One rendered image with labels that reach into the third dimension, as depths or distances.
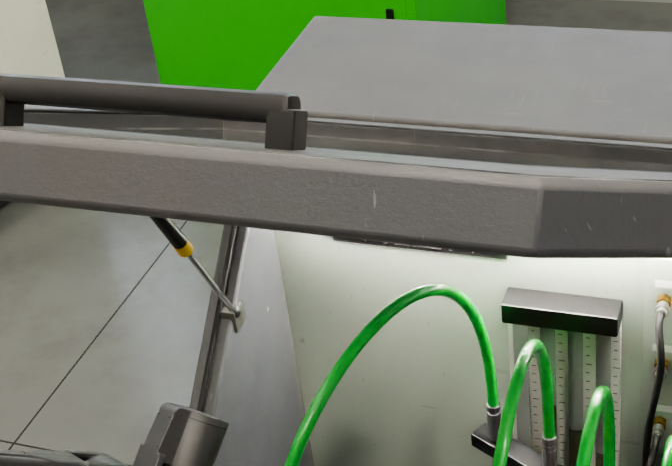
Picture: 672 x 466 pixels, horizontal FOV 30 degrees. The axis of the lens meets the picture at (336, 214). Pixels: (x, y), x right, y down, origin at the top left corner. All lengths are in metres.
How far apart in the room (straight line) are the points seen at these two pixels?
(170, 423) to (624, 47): 0.80
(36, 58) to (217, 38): 0.62
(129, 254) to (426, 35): 2.48
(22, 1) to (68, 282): 0.98
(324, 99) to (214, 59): 2.84
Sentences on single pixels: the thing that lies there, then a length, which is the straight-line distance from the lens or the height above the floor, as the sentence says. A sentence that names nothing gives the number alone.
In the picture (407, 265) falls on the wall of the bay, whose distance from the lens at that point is 1.63.
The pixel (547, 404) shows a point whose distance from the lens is 1.55.
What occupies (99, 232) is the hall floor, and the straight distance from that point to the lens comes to 4.27.
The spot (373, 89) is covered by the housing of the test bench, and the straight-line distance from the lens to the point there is 1.64.
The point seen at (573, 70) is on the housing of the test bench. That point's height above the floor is 1.50.
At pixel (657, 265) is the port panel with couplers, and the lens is 1.55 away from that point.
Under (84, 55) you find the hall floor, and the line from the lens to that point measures 5.52.
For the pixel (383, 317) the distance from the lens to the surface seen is 1.35.
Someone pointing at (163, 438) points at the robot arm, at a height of 1.42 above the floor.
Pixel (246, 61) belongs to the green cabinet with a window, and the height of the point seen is 0.35.
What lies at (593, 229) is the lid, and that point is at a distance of 0.58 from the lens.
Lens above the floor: 2.26
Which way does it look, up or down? 33 degrees down
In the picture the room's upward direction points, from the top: 8 degrees counter-clockwise
